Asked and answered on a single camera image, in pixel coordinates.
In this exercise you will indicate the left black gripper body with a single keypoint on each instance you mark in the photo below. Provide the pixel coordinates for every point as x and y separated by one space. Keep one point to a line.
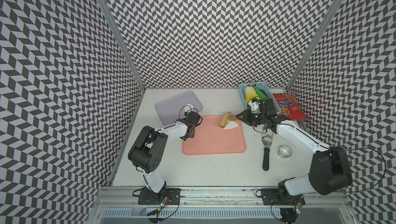
190 136

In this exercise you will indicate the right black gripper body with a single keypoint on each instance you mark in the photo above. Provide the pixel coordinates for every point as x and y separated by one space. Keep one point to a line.
253 118

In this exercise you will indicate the pink tray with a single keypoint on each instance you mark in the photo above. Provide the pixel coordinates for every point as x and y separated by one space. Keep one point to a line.
209 138

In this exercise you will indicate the wooden dough roller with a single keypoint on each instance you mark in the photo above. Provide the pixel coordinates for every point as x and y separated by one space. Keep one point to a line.
226 118

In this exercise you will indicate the white dough piece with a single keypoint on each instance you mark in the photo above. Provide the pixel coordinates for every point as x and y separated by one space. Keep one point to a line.
231 125

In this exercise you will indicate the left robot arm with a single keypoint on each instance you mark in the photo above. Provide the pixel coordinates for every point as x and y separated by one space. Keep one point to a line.
148 149

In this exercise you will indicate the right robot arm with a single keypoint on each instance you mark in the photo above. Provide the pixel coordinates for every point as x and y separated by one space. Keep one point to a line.
329 166

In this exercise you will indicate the round white dough disc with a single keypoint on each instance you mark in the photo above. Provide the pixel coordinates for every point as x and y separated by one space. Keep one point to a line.
188 107

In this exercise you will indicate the green cucumber toy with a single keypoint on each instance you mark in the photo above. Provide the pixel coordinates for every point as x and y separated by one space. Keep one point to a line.
261 93

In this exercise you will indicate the lavender tray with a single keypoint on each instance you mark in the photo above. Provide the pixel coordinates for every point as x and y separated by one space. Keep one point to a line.
169 109

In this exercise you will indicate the red snack bag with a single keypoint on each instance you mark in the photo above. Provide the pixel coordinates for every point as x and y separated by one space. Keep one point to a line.
289 106

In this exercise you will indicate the yellow napa cabbage toy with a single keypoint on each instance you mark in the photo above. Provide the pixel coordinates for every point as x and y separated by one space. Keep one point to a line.
250 94

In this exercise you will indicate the light blue plastic basket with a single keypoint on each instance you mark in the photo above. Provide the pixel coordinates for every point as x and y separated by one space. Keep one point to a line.
260 85

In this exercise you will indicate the black handled scraper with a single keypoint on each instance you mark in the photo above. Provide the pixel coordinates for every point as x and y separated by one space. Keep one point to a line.
267 140

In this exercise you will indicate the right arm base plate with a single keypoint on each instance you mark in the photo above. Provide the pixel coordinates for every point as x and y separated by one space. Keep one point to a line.
274 196

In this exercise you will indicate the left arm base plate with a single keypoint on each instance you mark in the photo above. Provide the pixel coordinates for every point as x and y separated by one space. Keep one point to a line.
147 197

